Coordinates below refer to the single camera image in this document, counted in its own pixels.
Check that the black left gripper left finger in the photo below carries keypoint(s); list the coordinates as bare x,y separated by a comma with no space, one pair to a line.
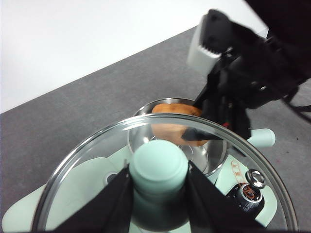
104,213

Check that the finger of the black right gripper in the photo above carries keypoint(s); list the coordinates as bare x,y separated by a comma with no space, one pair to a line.
230,116
202,97

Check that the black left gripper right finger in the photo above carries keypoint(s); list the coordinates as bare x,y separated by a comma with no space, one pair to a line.
209,213

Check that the brown potato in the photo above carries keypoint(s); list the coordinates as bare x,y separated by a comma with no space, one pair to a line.
175,109

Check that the glass lid with green knob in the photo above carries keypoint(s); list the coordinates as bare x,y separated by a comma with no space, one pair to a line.
159,165

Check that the green breakfast machine base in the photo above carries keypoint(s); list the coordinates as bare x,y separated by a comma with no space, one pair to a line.
19,213

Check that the pale grey right wrist camera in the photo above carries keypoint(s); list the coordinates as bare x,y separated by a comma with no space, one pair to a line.
199,53

